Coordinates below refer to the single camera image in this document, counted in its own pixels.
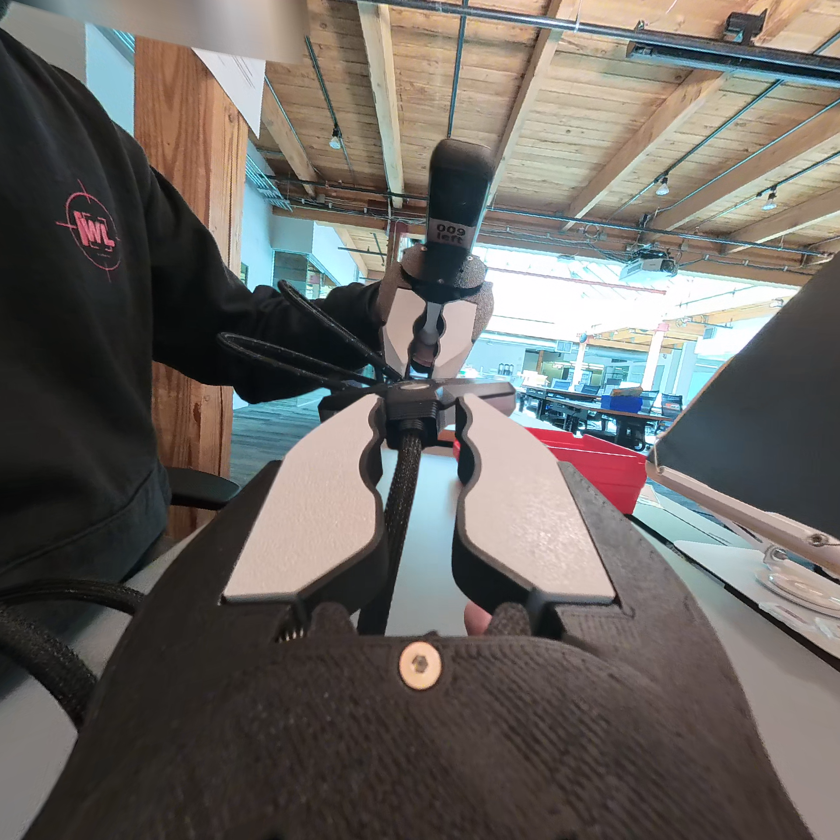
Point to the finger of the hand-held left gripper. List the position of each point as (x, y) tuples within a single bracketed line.
[(400, 321), (459, 328)]

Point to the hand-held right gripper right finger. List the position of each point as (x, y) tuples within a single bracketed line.
[(525, 518)]

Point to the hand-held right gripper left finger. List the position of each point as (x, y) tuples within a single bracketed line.
[(308, 518)]

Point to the red bin with black divider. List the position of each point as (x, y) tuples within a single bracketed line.
[(604, 472)]

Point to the person's left forearm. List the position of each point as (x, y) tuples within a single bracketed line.
[(341, 302)]

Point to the grey desk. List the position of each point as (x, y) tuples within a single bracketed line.
[(787, 735)]

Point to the person's left hand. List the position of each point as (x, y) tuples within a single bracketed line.
[(425, 358)]

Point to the person's right hand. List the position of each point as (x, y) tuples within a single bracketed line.
[(477, 618)]

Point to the row of office desks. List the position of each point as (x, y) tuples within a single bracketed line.
[(590, 413)]

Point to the blue storage bin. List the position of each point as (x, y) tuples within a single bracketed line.
[(620, 400)]

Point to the tablet on white stand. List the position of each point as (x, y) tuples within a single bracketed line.
[(774, 407), (722, 500)]

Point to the ceiling projector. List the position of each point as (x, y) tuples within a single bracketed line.
[(649, 266)]

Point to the white paper notice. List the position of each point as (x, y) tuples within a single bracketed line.
[(236, 85)]

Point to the wooden pillar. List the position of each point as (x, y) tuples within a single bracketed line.
[(190, 164)]

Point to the person's black hoodie torso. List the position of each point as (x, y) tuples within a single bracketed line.
[(65, 394)]

